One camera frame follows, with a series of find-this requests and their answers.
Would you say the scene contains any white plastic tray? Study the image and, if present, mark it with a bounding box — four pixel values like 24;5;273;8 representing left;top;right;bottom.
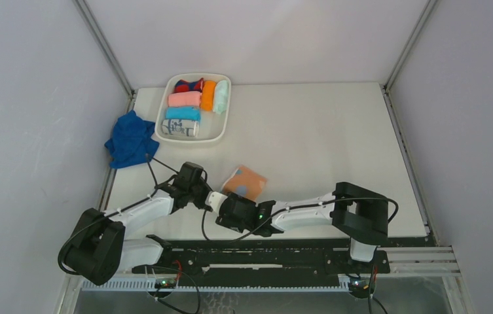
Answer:
155;73;231;145

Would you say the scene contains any light blue rolled towel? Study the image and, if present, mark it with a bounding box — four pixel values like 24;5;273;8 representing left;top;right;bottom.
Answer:
165;107;201;122

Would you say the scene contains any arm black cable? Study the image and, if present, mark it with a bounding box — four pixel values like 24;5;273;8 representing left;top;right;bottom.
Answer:
200;197;399;243
57;152;182;276

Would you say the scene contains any left aluminium frame post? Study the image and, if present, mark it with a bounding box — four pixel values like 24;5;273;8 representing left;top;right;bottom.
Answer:
73;0;134;99

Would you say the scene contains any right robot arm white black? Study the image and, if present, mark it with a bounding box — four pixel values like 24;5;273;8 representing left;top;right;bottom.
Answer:
206;182;399;272

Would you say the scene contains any circuit board with wires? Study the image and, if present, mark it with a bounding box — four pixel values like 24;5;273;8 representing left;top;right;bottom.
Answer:
145;260;200;314
346;266;388;314

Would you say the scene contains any right circuit board with wires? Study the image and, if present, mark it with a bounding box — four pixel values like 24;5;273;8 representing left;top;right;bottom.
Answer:
346;266;388;314

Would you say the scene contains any orange towel with blue dots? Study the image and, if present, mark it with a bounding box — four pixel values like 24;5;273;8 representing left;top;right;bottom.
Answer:
221;165;267;201

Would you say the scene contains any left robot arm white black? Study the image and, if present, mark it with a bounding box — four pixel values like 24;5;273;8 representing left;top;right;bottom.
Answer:
57;162;212;285

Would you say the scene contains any orange rolled towel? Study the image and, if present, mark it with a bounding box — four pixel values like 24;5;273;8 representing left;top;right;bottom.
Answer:
200;80;217;111

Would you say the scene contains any red and blue rolled towel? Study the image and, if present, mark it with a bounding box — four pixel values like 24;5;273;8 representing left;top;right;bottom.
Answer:
173;78;204;93

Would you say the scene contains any mint green rolled towel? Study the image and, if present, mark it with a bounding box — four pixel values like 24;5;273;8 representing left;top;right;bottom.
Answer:
212;80;229;114

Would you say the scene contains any pink rolled towel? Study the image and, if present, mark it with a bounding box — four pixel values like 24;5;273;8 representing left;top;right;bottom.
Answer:
168;91;202;107

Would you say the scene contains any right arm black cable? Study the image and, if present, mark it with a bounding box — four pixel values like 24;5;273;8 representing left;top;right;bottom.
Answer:
200;197;399;243

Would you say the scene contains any blue microfiber towel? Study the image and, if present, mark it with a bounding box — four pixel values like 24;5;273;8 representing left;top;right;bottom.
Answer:
104;110;160;169

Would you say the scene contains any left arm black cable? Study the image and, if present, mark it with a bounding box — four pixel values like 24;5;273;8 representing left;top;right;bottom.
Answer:
57;152;182;276

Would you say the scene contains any left circuit board with wires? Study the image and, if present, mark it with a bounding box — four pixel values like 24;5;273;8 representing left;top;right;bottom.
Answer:
145;260;200;314

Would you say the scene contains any right aluminium frame post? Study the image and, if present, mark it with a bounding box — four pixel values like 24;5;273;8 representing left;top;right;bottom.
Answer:
382;0;440;93

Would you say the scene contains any aluminium frame post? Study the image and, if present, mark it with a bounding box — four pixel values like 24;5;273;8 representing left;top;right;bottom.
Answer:
382;0;440;93
73;0;134;99

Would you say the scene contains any white slotted cable duct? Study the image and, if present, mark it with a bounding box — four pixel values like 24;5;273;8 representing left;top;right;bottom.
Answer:
81;277;349;292

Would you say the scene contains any white printed rolled towel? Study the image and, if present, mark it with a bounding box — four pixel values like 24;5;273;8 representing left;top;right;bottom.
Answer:
161;119;199;137

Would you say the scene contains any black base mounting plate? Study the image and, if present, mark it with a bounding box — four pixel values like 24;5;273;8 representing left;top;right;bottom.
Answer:
131;239;391;287

